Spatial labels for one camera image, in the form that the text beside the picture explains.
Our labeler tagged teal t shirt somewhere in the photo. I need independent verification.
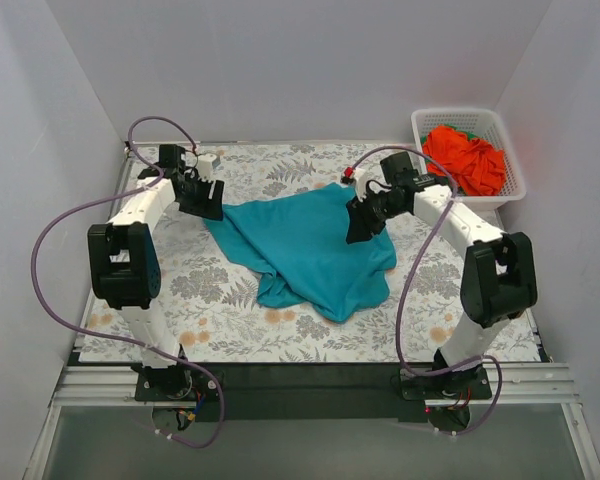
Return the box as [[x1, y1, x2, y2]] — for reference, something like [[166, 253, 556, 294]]
[[206, 183, 397, 323]]

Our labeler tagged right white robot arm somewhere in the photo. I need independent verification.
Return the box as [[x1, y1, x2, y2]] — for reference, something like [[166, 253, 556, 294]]
[[341, 147, 538, 398]]

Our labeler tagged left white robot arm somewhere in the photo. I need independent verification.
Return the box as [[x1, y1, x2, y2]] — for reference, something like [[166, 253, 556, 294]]
[[87, 144, 224, 400]]

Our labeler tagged orange t shirt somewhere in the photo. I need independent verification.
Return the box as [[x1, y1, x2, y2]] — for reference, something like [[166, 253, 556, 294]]
[[421, 125, 507, 196]]

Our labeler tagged white plastic basket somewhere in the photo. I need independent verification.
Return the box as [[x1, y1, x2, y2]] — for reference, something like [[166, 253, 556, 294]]
[[411, 107, 526, 210]]

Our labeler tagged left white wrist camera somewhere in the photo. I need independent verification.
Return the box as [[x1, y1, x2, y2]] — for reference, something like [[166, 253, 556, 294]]
[[193, 153, 221, 183]]

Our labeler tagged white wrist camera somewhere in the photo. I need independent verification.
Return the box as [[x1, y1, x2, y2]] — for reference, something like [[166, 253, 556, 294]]
[[340, 167, 371, 202], [193, 153, 221, 183]]

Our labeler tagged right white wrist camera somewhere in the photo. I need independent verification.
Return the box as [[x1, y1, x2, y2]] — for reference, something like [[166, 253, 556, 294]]
[[340, 167, 371, 202]]

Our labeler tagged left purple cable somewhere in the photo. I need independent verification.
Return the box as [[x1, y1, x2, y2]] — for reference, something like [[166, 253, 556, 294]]
[[29, 115, 227, 449]]

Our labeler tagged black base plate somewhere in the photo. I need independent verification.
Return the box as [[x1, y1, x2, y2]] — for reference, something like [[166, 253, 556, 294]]
[[134, 360, 494, 424]]

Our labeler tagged aluminium frame rail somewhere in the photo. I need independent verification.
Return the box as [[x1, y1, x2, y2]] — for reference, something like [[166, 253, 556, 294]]
[[25, 362, 600, 479]]

